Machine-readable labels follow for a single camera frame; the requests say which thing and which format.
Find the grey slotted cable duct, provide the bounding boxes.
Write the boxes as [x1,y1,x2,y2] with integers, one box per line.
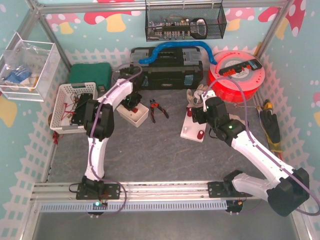
[40,200,228,213]

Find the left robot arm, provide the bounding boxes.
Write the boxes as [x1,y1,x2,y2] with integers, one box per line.
[81,63,143,185]

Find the black toolbox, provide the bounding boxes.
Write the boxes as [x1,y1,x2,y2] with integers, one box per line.
[140,47,204,90]

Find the white perforated basket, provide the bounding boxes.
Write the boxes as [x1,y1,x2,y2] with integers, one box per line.
[50,82,98,134]

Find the orange black pliers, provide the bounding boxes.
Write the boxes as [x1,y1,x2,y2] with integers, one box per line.
[149,99,170,124]

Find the beige work glove rear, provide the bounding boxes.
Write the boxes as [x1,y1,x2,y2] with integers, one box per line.
[186,84,209,108]

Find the beige work glove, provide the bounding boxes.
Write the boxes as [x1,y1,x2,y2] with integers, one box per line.
[186,84,209,108]
[229,113,246,125]

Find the blue corrugated hose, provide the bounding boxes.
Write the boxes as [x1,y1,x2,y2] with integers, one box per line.
[138,41,218,66]

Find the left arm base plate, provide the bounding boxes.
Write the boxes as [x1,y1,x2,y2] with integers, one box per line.
[75,181,121,200]

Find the red filament spool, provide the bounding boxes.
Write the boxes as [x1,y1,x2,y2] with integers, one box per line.
[206,50,265,104]

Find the white peg base plate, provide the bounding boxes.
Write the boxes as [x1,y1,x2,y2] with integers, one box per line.
[180,108,207,143]

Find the blue white gloves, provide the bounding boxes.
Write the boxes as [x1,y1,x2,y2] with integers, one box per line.
[5,67,32,85]

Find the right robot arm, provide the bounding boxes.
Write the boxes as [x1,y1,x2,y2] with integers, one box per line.
[192,90,310,217]

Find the solder wire spool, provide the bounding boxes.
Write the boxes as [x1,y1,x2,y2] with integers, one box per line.
[193,90,204,105]

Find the yellow handled tool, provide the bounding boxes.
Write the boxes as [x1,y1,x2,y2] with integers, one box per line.
[261,99,273,111]

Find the white spring tray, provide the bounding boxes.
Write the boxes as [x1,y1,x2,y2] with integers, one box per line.
[116,103,149,128]

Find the black box in basket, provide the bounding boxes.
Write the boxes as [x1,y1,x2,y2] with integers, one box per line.
[71,93,93,126]

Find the black rubber glove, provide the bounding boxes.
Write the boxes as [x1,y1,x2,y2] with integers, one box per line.
[259,110,283,153]

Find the beige work glove front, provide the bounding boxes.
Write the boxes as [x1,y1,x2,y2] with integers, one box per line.
[229,113,246,125]

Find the red large spring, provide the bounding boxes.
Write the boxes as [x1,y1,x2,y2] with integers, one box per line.
[187,107,193,117]

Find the black wire mesh basket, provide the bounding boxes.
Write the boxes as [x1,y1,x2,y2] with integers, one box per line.
[145,3,227,42]

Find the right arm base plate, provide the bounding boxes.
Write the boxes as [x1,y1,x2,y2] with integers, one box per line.
[207,181,252,198]

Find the clear acrylic wall box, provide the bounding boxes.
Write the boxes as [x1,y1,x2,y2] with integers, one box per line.
[0,33,61,102]

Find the green plastic case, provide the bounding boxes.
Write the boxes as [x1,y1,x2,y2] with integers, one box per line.
[67,62,113,90]

